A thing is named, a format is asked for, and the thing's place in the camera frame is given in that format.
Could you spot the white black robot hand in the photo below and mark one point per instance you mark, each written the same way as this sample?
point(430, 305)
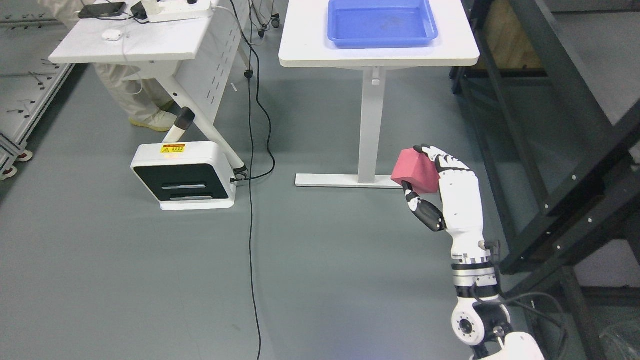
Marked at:
point(461, 215)

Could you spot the pink foam block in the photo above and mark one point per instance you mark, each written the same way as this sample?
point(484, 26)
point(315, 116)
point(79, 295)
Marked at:
point(418, 170)

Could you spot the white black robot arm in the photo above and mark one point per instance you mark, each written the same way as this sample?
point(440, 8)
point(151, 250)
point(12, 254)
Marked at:
point(481, 320)

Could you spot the black metal shelf rack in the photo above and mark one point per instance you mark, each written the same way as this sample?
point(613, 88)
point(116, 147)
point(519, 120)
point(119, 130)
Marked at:
point(554, 102)

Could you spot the blue plastic tray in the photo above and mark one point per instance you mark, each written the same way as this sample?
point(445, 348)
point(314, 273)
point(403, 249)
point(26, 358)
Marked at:
point(380, 24)

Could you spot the white table with leg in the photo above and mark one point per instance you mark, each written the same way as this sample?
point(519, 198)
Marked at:
point(305, 44)

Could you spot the white black floor device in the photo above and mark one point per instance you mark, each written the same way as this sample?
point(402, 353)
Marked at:
point(185, 175)

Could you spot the white desk with perforated panel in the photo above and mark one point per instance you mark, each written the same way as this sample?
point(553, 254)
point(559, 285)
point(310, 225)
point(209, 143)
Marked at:
point(192, 59)

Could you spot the person in beige trousers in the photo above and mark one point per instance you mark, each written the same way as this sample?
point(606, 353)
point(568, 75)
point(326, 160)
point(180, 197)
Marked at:
point(144, 100)

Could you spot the white power strip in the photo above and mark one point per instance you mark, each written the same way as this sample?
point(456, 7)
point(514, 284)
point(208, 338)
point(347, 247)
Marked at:
point(160, 11)

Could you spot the black smartphone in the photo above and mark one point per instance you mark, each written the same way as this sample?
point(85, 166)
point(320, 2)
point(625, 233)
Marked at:
point(104, 10)

